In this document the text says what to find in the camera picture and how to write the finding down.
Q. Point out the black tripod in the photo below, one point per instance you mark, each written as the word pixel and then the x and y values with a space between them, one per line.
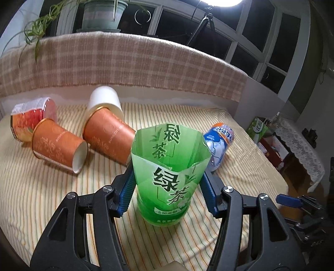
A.
pixel 206 22

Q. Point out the green carton box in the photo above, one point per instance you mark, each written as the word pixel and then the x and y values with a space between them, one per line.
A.
pixel 257 130

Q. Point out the small dark object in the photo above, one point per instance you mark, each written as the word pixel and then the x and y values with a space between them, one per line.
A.
pixel 310 136

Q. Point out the white paper cup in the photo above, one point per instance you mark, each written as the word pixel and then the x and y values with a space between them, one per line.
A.
pixel 104 97

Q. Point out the plaid blanket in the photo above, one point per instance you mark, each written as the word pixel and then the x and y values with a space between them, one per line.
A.
pixel 117 61

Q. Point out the white lace cloth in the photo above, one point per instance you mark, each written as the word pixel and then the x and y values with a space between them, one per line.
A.
pixel 300 146

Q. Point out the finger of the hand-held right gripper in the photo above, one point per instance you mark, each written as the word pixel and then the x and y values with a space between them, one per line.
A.
pixel 287 200

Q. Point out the red peach cut bottle cup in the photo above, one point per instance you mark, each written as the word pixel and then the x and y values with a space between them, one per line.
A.
pixel 26 119

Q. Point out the striped bed sheet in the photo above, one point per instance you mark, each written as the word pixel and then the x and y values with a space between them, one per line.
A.
pixel 36 205

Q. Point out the green cut bottle cup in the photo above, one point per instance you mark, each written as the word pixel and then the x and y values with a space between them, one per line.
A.
pixel 171 179

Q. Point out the red box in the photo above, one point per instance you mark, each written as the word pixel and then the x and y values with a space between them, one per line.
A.
pixel 274 151

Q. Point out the blue white cut bottle cup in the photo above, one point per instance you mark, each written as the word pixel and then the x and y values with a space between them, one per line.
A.
pixel 218 142

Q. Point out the potted spider plant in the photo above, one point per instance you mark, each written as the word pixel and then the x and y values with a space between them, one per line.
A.
pixel 103 15

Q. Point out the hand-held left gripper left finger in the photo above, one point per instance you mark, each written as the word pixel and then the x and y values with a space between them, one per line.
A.
pixel 127 194

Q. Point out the orange paper cup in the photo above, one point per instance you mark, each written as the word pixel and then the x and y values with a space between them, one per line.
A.
pixel 109 135
pixel 56 146

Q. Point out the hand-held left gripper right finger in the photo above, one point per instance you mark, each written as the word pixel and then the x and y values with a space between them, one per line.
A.
pixel 209 194

